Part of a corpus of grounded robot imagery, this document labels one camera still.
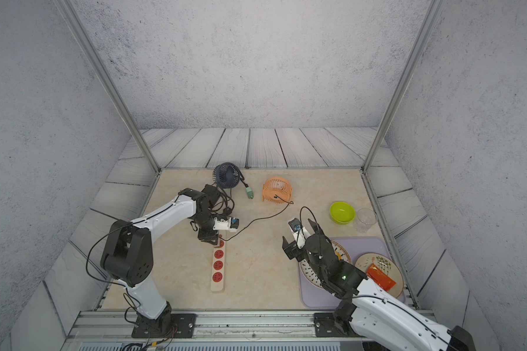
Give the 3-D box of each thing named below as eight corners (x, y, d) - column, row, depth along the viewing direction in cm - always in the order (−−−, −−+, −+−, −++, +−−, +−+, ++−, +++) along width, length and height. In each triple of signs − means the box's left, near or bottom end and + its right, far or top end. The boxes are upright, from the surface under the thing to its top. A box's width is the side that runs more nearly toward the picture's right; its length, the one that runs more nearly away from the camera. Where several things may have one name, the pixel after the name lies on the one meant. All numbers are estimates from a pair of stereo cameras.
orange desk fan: (260, 201, 109) (260, 186, 101) (271, 187, 115) (271, 172, 107) (283, 211, 105) (284, 197, 97) (293, 197, 111) (294, 182, 102)
